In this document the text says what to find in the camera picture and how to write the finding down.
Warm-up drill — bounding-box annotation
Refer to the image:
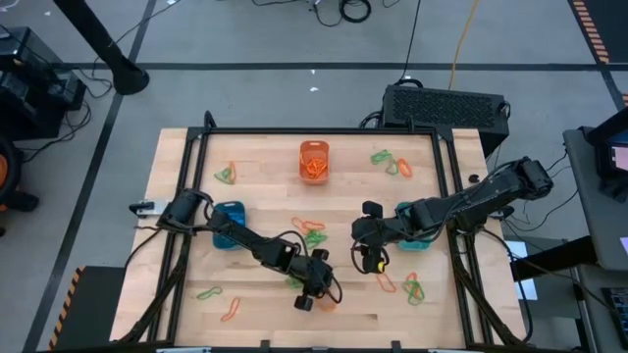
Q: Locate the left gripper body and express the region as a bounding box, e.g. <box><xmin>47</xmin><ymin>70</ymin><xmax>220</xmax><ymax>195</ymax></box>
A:
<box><xmin>292</xmin><ymin>248</ymin><xmax>343</xmax><ymax>313</ymax></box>

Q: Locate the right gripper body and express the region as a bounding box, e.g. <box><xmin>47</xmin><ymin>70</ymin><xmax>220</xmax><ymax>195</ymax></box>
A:
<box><xmin>349</xmin><ymin>199</ymin><xmax>396</xmax><ymax>276</ymax></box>

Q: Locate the teal plastic basket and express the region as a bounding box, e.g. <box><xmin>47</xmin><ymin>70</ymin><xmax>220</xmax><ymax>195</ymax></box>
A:
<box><xmin>394</xmin><ymin>201</ymin><xmax>433</xmax><ymax>253</ymax></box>

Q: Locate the blue plastic basket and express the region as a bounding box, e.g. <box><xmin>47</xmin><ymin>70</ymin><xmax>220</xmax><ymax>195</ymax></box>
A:
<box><xmin>211</xmin><ymin>199</ymin><xmax>248</xmax><ymax>251</ymax></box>

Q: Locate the orange plastic basket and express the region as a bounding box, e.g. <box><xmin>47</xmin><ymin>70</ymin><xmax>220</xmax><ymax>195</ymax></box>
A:
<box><xmin>298</xmin><ymin>139</ymin><xmax>331</xmax><ymax>186</ymax></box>

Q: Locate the black computer tower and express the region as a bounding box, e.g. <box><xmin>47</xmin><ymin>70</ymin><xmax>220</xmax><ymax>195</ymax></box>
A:
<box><xmin>381</xmin><ymin>83</ymin><xmax>512</xmax><ymax>159</ymax></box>

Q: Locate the black beam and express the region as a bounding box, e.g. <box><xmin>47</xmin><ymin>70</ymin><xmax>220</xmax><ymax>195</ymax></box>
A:
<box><xmin>508</xmin><ymin>234</ymin><xmax>599</xmax><ymax>281</ymax></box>

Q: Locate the dark grey desk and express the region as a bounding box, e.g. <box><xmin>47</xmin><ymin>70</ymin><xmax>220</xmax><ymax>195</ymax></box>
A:
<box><xmin>561</xmin><ymin>126</ymin><xmax>628</xmax><ymax>274</ymax></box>

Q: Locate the black mat with hazard stripes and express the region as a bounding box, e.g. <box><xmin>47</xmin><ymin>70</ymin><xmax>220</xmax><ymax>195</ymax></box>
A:
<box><xmin>47</xmin><ymin>265</ymin><xmax>128</xmax><ymax>352</ymax></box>
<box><xmin>567</xmin><ymin>0</ymin><xmax>628</xmax><ymax>66</ymax></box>

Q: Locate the black laptop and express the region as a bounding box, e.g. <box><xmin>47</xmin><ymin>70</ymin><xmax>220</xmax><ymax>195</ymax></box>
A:
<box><xmin>585</xmin><ymin>106</ymin><xmax>628</xmax><ymax>200</ymax></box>

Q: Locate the black keyboard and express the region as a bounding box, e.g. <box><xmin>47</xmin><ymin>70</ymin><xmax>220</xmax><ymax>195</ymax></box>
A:
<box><xmin>602</xmin><ymin>286</ymin><xmax>628</xmax><ymax>347</ymax></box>

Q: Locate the black pole stand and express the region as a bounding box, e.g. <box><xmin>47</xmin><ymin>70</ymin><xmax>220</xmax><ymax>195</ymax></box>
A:
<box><xmin>52</xmin><ymin>0</ymin><xmax>151</xmax><ymax>97</ymax></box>

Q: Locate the black orange wheeled device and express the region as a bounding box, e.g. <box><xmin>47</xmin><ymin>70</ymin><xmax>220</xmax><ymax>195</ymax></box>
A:
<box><xmin>0</xmin><ymin>135</ymin><xmax>41</xmax><ymax>237</ymax></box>

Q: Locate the black equipment cart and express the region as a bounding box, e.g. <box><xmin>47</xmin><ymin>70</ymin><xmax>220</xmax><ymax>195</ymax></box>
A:
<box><xmin>0</xmin><ymin>25</ymin><xmax>88</xmax><ymax>142</ymax></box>

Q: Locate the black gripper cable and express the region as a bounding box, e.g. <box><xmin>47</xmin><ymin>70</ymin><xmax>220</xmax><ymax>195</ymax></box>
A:
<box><xmin>274</xmin><ymin>229</ymin><xmax>344</xmax><ymax>305</ymax></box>
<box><xmin>349</xmin><ymin>233</ymin><xmax>392</xmax><ymax>276</ymax></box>

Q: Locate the black aluminium table frame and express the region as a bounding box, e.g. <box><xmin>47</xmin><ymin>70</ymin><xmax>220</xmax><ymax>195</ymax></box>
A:
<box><xmin>117</xmin><ymin>110</ymin><xmax>529</xmax><ymax>353</ymax></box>

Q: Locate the silver arm base bracket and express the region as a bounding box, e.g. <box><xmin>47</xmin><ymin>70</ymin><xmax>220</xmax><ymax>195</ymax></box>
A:
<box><xmin>128</xmin><ymin>199</ymin><xmax>171</xmax><ymax>219</ymax></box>

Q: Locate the black power cable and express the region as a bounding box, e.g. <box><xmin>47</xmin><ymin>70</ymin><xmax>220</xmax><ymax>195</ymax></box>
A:
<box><xmin>394</xmin><ymin>0</ymin><xmax>424</xmax><ymax>88</ymax></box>

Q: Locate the yellow power cable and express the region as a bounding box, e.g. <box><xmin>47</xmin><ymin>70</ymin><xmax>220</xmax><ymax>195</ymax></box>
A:
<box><xmin>446</xmin><ymin>0</ymin><xmax>481</xmax><ymax>92</ymax></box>

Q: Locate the black cable coil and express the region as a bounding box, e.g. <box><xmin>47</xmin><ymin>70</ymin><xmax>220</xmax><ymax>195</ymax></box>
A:
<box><xmin>339</xmin><ymin>0</ymin><xmax>373</xmax><ymax>25</ymax></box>

